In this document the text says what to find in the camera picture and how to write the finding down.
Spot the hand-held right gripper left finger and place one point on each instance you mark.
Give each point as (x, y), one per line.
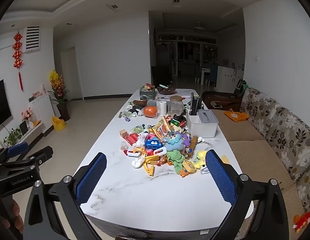
(91, 178)

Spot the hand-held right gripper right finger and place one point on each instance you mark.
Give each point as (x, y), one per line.
(221, 177)

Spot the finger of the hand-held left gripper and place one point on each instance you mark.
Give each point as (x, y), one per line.
(17, 149)
(42, 155)

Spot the yellow plush toy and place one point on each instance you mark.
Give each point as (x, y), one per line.
(200, 158)

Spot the green plush toy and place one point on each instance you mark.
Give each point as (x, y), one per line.
(175, 158)

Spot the purple plush toy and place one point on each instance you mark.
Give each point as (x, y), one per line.
(185, 139)

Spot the pile of small toys and wrappers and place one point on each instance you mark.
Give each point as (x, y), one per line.
(155, 143)

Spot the person's left hand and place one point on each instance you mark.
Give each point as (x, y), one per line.
(13, 211)

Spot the green potted plant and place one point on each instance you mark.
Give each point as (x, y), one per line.
(12, 136)

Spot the white television stand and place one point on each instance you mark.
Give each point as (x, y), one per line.
(32, 131)

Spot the yellow child potty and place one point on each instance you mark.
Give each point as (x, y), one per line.
(58, 124)

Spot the pink flower bouquet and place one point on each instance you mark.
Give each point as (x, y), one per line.
(26, 113)

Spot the white radiator cover cabinet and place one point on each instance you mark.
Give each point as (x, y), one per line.
(43, 112)

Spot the black television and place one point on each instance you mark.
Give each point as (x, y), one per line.
(1, 105)

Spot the white desktop organizer box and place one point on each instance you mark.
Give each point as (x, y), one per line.
(203, 127)

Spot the blue plush toy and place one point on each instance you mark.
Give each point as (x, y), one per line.
(173, 142)

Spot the orange cloth bag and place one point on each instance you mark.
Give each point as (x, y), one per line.
(236, 115)

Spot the yellow orchid in dark vase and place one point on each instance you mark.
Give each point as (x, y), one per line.
(58, 90)

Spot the floral fabric sofa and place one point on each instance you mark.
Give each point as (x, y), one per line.
(282, 135)

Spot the black remote control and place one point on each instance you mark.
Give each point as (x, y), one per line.
(195, 103)

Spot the clear jar with brown lid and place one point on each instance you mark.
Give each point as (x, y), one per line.
(176, 105)

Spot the orange round toy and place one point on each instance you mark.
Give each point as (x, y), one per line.
(150, 111)

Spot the small white paper roll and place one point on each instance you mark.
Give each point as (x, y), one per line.
(163, 108)

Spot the brown plush toy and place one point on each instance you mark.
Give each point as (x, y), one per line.
(140, 102)

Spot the dark green backpack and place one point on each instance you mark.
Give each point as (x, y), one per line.
(241, 87)

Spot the red plush toy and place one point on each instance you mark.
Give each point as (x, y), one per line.
(303, 221)

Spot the white low cabinet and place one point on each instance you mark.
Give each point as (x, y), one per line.
(228, 78)

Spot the dark green snack box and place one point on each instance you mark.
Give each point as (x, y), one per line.
(147, 93)

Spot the dark fruit bowl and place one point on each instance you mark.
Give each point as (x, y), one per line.
(166, 90)

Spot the blue dining chair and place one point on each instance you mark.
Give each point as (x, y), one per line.
(213, 73)

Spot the red knot wall decoration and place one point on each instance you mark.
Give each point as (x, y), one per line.
(17, 52)

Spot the dark wall shelving unit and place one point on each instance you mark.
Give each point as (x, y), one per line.
(187, 52)

